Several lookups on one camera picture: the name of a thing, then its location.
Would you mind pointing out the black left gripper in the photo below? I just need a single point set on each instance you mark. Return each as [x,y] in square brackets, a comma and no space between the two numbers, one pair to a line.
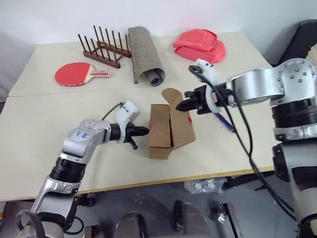
[130,131]

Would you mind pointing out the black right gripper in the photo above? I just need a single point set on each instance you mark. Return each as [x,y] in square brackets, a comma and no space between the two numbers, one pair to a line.
[200,99]

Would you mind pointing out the brown cardboard box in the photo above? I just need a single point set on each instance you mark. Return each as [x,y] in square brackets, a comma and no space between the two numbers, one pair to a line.
[161,119]

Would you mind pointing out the blue pen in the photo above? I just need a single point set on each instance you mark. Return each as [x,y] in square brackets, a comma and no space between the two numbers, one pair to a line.
[226,123]

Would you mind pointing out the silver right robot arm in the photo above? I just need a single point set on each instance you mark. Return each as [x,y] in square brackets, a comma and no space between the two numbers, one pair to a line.
[255,84]

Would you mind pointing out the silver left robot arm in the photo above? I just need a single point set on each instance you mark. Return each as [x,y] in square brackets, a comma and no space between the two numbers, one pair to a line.
[79,138]

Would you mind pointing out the small dark floor box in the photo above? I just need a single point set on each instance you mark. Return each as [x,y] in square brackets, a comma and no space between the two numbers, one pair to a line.
[91,231]

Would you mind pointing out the folded red cloth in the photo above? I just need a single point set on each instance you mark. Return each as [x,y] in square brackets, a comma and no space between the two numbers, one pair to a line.
[198,43]

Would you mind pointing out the rolled grey speckled mat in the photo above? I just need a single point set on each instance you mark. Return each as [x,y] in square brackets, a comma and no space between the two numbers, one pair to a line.
[143,54]

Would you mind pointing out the dark wooden peg rack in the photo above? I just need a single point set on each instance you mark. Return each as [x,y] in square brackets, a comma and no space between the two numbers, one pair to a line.
[101,60]

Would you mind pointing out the clear plastic bag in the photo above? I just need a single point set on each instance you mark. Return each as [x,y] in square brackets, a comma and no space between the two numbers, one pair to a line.
[205,185]

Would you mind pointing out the black table leg with caster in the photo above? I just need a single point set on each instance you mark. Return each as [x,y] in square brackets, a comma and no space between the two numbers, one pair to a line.
[86,200]

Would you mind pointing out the red table tennis paddle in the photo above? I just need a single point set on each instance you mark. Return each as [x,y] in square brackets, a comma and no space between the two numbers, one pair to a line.
[70,74]

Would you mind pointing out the dark rounded shape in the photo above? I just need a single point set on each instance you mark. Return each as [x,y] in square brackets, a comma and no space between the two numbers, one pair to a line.
[130,225]
[190,220]

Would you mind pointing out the black chair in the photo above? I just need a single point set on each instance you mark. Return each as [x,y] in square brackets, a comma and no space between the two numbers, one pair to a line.
[297,39]

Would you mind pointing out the person in beige clothing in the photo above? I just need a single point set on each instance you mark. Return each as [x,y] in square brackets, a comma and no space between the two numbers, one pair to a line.
[314,50]

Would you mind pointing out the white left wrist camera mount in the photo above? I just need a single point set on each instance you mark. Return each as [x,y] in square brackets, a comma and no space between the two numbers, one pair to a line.
[128,109]

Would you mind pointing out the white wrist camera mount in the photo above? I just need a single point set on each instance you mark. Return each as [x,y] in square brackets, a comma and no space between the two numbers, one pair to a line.
[128,109]
[210,72]

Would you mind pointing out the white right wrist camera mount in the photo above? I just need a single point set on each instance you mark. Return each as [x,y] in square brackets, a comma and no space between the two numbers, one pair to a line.
[210,72]

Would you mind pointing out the black metal frame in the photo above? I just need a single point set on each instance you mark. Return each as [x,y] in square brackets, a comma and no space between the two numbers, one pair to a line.
[230,218]

